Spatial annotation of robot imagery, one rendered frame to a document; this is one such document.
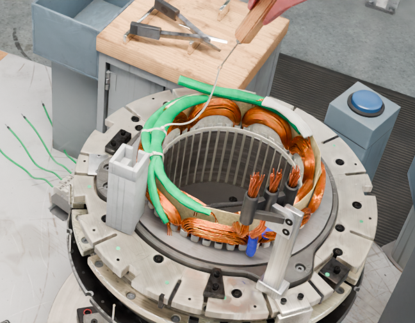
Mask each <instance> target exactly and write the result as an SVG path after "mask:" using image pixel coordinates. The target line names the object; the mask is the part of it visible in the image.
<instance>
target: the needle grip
mask: <svg viewBox="0 0 415 323"><path fill-rule="evenodd" d="M276 1H277V0H258V1H257V3H256V4H255V5H254V6H253V8H252V9H251V10H250V11H249V12H248V14H247V15H246V17H245V18H244V19H243V20H242V22H241V24H240V25H239V26H238V27H237V29H236V31H235V34H234V35H235V37H236V38H237V39H238V40H239V41H240V42H241V43H242V44H249V43H251V41H252V40H253V39H254V37H255V36H256V35H257V34H258V32H259V31H260V29H261V28H262V27H263V26H264V25H263V21H264V19H265V17H266V16H267V14H268V12H269V11H270V10H271V8H272V7H273V5H274V4H275V3H276Z"/></svg>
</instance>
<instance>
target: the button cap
mask: <svg viewBox="0 0 415 323"><path fill-rule="evenodd" d="M351 103H352V104H353V106H354V107H355V108H357V109H358V110H360V111H362V112H365V113H376V112H379V111H380V109H381V106H382V100H381V98H380V97H379V96H378V95H377V94H376V93H374V92H372V91H369V90H358V91H356V92H355V93H354V94H353V96H352V100H351Z"/></svg>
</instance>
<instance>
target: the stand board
mask: <svg viewBox="0 0 415 323"><path fill-rule="evenodd" d="M225 2H226V0H170V1H169V2H168V3H169V4H171V5H172V6H174V7H176V8H177V9H179V10H180V13H181V14H182V15H183V16H184V17H186V18H187V19H188V20H189V21H190V22H191V23H192V24H194V25H195V26H196V27H198V28H199V29H200V30H201V31H202V32H203V33H205V34H207V35H211V36H213V37H217V38H221V39H223V40H227V44H226V43H222V42H217V41H213V40H211V43H212V44H213V45H215V46H217V47H218V48H220V49H221V51H220V52H218V51H216V50H214V49H212V48H210V47H208V46H206V45H204V44H202V43H200V45H199V46H198V47H197V48H196V50H194V52H192V54H191V55H189V54H187V52H188V44H189V41H187V40H176V39H170V38H160V39H159V40H155V39H151V38H146V37H141V36H138V35H135V36H134V37H133V38H132V39H131V40H130V41H129V42H128V43H127V44H126V45H125V44H123V35H124V34H125V33H126V32H127V31H128V30H129V29H130V23H131V21H135V22H137V21H138V20H139V19H140V18H141V17H143V16H144V15H145V14H146V13H147V12H148V11H149V10H150V9H151V8H152V7H153V6H154V0H135V1H133V2H132V3H131V4H130V5H129V6H128V7H127V8H126V9H125V10H124V11H123V12H122V13H121V14H120V15H119V16H118V17H117V18H116V19H115V20H113V21H112V22H111V23H110V24H109V25H108V26H107V27H106V28H105V29H103V30H102V31H101V32H100V33H99V34H98V35H97V40H96V50H97V51H99V52H102V53H104V54H107V55H109V56H111V57H114V58H116V59H118V60H121V61H123V62H126V63H128V64H130V65H133V66H135V67H138V68H140V69H143V70H145V71H147V72H150V73H152V74H155V75H157V76H159V77H161V78H164V79H167V80H169V81H171V82H174V83H176V84H177V82H178V79H179V76H180V75H181V76H184V77H187V78H191V79H194V80H197V81H200V82H203V83H207V84H209V85H214V84H215V80H216V76H217V73H218V69H217V68H218V66H219V65H221V64H222V63H223V61H224V60H225V59H226V57H227V56H228V54H229V53H230V52H231V51H232V49H233V48H234V46H235V45H236V44H237V43H236V39H237V38H236V37H235V35H234V34H235V31H236V29H237V27H238V26H239V25H240V24H241V22H242V20H243V19H244V18H245V17H246V15H247V14H248V12H249V11H250V10H249V9H248V8H247V6H248V4H247V3H244V2H242V1H239V0H231V3H230V8H229V12H228V13H227V14H226V16H225V17H224V18H223V19H222V20H221V21H220V22H219V21H217V17H218V10H219V8H220V7H221V6H222V5H223V4H224V3H225ZM179 23H180V22H179V21H173V20H172V19H170V18H169V17H167V16H166V15H164V14H162V13H161V12H158V13H157V14H156V15H155V16H154V17H153V18H152V19H151V20H150V21H149V22H148V23H147V24H148V25H152V26H157V27H161V30H163V31H175V32H181V33H191V34H193V33H192V32H190V31H189V30H188V29H186V28H185V27H183V26H180V25H179ZM288 26H289V19H286V18H284V17H281V16H279V17H277V18H276V19H275V20H274V21H272V22H271V23H269V24H267V25H266V26H265V25H264V26H263V27H262V28H261V29H260V31H259V32H258V34H257V35H256V36H255V37H254V39H253V40H252V41H251V43H249V44H241V45H239V44H238V45H237V46H236V48H235V49H234V51H233V52H232V53H231V55H230V56H229V57H228V59H227V60H226V61H225V63H224V64H223V65H222V66H219V69H220V72H219V75H218V79H217V82H216V86H218V87H226V88H236V89H240V90H244V89H245V88H246V87H247V85H248V84H249V83H250V82H251V80H252V79H253V77H254V76H255V75H256V74H257V72H258V71H259V70H260V68H261V67H262V66H263V64H264V63H265V61H267V59H268V58H269V56H270V55H271V54H272V53H273V51H274V50H275V48H276V47H277V46H278V45H279V43H280V42H281V40H282V39H283V38H284V36H285V35H286V33H287V31H288ZM221 67H222V69H221Z"/></svg>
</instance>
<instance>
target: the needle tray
mask: <svg viewBox="0 0 415 323"><path fill-rule="evenodd" d="M407 176H408V180H409V186H410V190H411V196H412V201H413V205H414V211H415V157H414V159H413V161H412V163H411V166H410V168H409V171H408V173H407ZM378 323H415V247H414V249H413V251H412V253H411V255H410V258H409V260H408V262H407V264H406V266H405V268H404V270H403V272H402V274H401V276H400V278H399V280H398V282H397V284H396V286H395V289H394V290H393V293H392V294H391V296H390V298H389V300H388V302H387V304H386V307H385V308H384V311H383V312H382V314H381V316H380V319H379V321H378Z"/></svg>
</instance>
